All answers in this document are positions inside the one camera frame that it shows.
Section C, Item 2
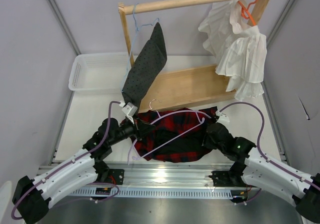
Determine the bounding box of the red plaid skirt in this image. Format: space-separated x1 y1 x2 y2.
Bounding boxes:
119 106 221 163

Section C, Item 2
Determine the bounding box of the aluminium mounting rail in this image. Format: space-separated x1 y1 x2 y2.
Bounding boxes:
37 161 278 187

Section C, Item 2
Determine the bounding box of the white plastic basket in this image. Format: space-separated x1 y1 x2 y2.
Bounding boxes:
68 52 129 94

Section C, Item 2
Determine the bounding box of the wooden clothes rack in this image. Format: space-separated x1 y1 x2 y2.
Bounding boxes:
118 0 269 112

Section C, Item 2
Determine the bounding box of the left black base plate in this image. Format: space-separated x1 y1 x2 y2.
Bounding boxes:
106 169 125 185

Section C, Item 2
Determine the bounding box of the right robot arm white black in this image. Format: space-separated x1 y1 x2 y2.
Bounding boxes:
204 123 320 224

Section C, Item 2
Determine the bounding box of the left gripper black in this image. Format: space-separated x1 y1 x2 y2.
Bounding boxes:
108 114 155 147

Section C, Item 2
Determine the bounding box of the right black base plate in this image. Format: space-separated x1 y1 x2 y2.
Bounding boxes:
208 171 247 187

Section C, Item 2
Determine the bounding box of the orange hanger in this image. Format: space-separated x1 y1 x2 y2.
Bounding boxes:
238 0 258 26

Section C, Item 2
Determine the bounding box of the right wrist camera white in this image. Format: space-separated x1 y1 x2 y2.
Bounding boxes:
215 111 230 125

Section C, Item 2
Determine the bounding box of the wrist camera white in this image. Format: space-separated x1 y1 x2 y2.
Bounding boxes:
215 111 230 125
119 101 138 123

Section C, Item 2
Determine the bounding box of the purple hanger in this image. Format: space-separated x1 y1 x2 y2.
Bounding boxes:
126 98 213 166

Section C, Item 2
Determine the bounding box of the light blue hanger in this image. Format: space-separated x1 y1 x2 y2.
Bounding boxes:
121 2 160 92

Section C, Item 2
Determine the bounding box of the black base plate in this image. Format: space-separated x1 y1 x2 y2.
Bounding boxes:
106 169 125 185
208 171 247 187

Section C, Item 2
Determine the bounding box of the grey dotted garment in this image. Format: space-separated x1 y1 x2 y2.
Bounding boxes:
122 23 167 108

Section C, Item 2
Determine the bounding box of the white pleated garment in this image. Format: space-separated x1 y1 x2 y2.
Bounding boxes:
198 0 267 101

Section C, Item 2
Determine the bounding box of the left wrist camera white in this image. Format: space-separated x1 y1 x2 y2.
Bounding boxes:
119 101 138 123

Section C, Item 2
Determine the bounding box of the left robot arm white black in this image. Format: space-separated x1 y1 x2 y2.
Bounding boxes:
11 118 156 224

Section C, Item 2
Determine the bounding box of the white slotted cable duct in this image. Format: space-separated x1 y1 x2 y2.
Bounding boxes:
69 187 257 200

